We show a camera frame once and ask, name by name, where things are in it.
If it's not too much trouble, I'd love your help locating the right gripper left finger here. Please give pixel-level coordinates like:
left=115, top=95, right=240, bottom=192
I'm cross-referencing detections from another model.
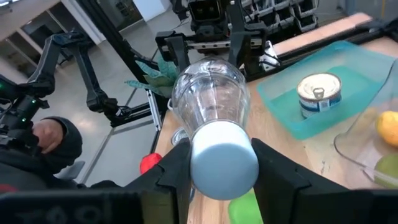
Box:
left=0, top=138, right=193, bottom=224

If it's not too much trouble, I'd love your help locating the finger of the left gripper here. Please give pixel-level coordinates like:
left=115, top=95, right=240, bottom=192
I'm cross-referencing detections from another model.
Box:
left=155, top=30, right=191, bottom=75
left=229, top=18, right=269, bottom=68

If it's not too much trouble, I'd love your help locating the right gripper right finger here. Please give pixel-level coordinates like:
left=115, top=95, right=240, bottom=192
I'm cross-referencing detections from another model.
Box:
left=251, top=138, right=398, bottom=224

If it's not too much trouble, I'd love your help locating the clear white-capped water bottle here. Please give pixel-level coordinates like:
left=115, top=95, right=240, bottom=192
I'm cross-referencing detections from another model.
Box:
left=170, top=55, right=261, bottom=201

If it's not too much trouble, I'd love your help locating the bright green toy apple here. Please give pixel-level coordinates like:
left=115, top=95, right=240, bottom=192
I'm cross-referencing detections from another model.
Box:
left=228, top=188, right=264, bottom=224

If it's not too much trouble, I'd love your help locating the cream lid tin can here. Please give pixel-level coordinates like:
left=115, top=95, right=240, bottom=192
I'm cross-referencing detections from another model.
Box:
left=297, top=73, right=343, bottom=119

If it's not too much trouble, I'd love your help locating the yellow toy mango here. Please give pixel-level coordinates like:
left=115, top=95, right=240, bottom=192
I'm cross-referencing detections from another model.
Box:
left=375, top=110, right=398, bottom=147

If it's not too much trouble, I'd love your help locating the red toy bell pepper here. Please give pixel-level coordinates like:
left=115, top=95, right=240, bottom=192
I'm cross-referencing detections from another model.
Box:
left=139, top=152, right=163, bottom=175

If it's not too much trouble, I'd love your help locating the teal artificial plant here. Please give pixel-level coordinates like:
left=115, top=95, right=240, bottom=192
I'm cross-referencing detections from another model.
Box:
left=125, top=57, right=178, bottom=98

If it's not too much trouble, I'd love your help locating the grey storage bin rack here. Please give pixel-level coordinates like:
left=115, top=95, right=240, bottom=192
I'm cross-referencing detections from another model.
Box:
left=242, top=0, right=318, bottom=32

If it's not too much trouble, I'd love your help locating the teal translucent plastic tray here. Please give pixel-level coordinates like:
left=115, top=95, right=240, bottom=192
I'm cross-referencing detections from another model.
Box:
left=256, top=40, right=396, bottom=141

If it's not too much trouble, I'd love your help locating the clear plastic bin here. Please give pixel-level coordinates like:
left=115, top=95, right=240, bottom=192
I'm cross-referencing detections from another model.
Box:
left=333, top=57, right=398, bottom=189

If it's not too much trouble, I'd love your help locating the person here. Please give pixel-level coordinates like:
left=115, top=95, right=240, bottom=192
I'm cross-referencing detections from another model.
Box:
left=0, top=116, right=84, bottom=192

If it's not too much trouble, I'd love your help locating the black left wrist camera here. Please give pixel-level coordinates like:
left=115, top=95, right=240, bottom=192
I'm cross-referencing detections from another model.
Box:
left=188, top=0, right=226, bottom=32

